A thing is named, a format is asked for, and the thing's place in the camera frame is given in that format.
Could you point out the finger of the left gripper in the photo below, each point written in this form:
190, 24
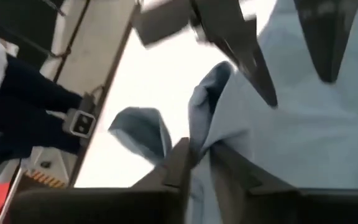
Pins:
228, 31
328, 37

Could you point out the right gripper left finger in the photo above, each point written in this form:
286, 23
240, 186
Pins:
120, 205

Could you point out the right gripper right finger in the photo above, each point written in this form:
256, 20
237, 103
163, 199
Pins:
275, 205

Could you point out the teal grey shirt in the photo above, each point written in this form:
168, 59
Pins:
291, 130

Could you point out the orange hazard stripe label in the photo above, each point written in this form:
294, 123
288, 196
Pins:
45, 180

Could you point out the person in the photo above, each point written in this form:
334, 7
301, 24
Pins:
26, 118

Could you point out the grey table-level camera box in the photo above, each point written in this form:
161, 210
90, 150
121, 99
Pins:
79, 123

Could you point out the black aluminium table frame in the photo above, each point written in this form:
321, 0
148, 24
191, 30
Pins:
121, 53

